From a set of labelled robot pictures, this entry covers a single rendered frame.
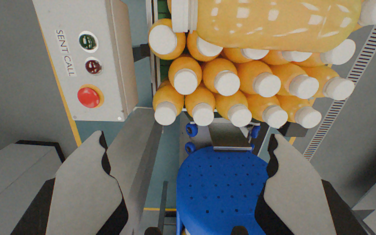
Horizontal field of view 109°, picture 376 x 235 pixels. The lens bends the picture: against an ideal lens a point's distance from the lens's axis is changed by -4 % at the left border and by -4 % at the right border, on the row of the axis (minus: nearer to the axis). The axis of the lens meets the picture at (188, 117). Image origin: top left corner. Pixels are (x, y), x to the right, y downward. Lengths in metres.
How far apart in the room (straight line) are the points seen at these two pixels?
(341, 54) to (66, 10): 0.42
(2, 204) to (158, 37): 1.83
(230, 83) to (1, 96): 2.24
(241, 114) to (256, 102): 0.07
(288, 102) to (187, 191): 0.30
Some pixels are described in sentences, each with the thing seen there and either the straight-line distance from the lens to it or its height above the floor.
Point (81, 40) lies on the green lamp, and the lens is 0.27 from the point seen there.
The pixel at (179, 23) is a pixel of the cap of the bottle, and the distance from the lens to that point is 0.19.
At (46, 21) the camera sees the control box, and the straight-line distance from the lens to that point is 0.31.
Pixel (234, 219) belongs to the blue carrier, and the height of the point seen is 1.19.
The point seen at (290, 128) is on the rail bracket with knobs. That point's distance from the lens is 0.50.
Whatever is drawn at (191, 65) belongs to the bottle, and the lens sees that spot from 0.27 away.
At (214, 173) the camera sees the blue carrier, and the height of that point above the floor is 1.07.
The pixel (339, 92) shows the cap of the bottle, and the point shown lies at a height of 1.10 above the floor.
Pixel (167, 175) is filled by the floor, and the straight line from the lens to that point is 2.08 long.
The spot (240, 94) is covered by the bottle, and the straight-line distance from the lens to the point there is 0.32.
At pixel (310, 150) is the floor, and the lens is 2.40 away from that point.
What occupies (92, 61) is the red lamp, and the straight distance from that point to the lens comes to 0.27.
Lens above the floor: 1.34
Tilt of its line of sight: 62 degrees down
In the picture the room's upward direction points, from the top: 177 degrees clockwise
